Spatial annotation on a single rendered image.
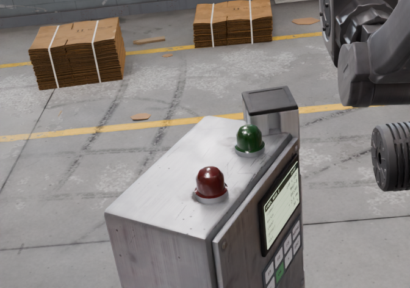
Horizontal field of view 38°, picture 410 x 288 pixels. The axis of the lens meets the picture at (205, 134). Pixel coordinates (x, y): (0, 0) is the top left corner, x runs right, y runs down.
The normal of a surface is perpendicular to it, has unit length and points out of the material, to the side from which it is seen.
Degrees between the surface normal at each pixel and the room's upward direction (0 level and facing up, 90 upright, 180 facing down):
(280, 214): 90
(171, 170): 0
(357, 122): 0
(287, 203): 90
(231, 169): 0
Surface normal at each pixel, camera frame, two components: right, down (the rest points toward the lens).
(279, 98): -0.11, -0.87
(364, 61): -0.03, -0.14
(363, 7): 0.00, 0.49
